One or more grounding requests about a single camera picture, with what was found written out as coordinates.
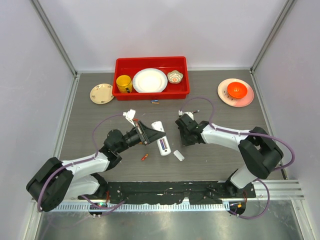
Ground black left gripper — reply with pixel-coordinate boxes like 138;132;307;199
116;121;165;154

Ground purple battery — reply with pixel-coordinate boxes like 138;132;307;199
159;139;166;150

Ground white remote control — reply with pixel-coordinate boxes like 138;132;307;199
151;121;172;156

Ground white battery cover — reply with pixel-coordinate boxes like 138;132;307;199
173;150;185;162

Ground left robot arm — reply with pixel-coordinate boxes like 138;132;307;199
26;120;166;212

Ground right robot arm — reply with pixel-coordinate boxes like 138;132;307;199
175;113;284;198

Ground pink plate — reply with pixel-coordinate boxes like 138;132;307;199
217;78;255;108

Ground white plate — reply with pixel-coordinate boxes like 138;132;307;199
132;68;168;93

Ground small flower bowl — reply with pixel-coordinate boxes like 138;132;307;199
167;70;184;84

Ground red plastic bin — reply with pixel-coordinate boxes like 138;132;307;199
112;56;190;101

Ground yellow mug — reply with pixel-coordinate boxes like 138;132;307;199
116;75;133;94

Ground orange bowl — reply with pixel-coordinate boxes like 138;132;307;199
227;82;248;99

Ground beige floral plate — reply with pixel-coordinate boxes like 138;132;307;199
89;83;114;105

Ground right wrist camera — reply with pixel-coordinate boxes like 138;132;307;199
178;110;194;120

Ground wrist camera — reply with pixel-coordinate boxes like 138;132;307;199
178;110;194;120
122;109;136;126

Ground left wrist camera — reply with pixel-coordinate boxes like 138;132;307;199
122;109;136;126

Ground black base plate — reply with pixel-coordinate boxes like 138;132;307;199
86;181;256;205

